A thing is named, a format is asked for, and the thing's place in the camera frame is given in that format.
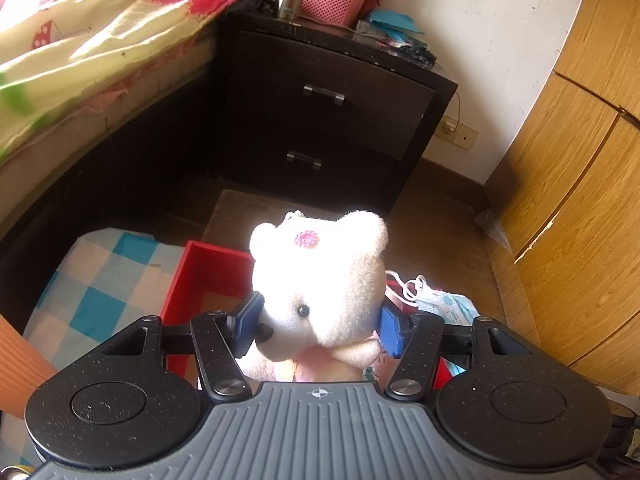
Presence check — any wooden wardrobe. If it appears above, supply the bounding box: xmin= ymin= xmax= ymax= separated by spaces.
xmin=486 ymin=0 xmax=640 ymax=397

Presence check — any dark wooden bed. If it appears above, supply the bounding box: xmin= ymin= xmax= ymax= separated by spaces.
xmin=0 ymin=20 xmax=228 ymax=333

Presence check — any teal paper sheet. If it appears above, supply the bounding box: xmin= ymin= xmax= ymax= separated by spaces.
xmin=366 ymin=8 xmax=417 ymax=37

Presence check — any dark wooden nightstand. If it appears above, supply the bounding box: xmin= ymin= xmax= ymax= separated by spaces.
xmin=216 ymin=11 xmax=459 ymax=222

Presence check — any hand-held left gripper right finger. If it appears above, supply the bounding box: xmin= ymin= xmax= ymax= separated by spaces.
xmin=377 ymin=304 xmax=569 ymax=402

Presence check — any bed with floral quilt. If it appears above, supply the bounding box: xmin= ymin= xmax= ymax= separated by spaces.
xmin=0 ymin=0 xmax=274 ymax=162

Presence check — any orange plastic stool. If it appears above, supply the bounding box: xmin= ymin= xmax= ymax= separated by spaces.
xmin=0 ymin=314 xmax=59 ymax=419

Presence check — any dark clutter pile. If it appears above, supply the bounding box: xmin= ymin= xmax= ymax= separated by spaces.
xmin=389 ymin=34 xmax=437 ymax=69

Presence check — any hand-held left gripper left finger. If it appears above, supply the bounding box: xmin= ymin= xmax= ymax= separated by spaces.
xmin=56 ymin=292 xmax=265 ymax=405

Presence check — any red cardboard box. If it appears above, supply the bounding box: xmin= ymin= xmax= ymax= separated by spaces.
xmin=160 ymin=240 xmax=452 ymax=392

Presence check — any blue checkered cushion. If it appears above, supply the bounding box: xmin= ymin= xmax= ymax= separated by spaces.
xmin=22 ymin=227 xmax=187 ymax=362

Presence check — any white teddy bear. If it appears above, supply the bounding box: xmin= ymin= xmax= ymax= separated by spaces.
xmin=242 ymin=210 xmax=390 ymax=383

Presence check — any blue face mask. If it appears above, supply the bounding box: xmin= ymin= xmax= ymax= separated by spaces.
xmin=386 ymin=270 xmax=482 ymax=377

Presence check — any beige wall outlet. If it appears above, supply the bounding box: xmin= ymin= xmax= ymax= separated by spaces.
xmin=433 ymin=115 xmax=479 ymax=152

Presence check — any thin charging cable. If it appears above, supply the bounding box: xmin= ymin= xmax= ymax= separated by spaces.
xmin=444 ymin=91 xmax=462 ymax=134

